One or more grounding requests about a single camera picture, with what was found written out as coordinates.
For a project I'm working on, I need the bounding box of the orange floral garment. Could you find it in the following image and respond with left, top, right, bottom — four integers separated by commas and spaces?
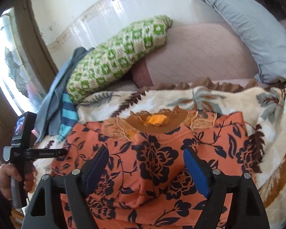
51, 108, 257, 228

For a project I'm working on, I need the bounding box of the person's left hand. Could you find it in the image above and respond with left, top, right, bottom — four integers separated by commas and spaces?
0, 164, 36, 201

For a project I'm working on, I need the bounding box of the blue grey garment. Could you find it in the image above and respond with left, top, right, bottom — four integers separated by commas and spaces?
35, 47, 94, 143

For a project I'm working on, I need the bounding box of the blue striped garment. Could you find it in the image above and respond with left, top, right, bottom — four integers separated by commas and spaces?
57, 90, 79, 142

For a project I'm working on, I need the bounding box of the wooden door with glass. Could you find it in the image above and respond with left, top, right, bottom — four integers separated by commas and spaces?
0, 0, 58, 159

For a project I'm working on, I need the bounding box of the green checkered pillow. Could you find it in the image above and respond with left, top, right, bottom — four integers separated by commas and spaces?
66, 15, 173, 104

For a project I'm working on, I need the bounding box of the leaf pattern quilted blanket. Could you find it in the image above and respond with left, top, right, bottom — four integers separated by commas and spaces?
35, 82, 286, 228

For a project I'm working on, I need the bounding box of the grey blue pillow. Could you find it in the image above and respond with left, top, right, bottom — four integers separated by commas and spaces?
201, 0, 286, 84

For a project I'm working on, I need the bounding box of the pink bolster cushion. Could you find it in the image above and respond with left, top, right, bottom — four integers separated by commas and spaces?
131, 23, 258, 88

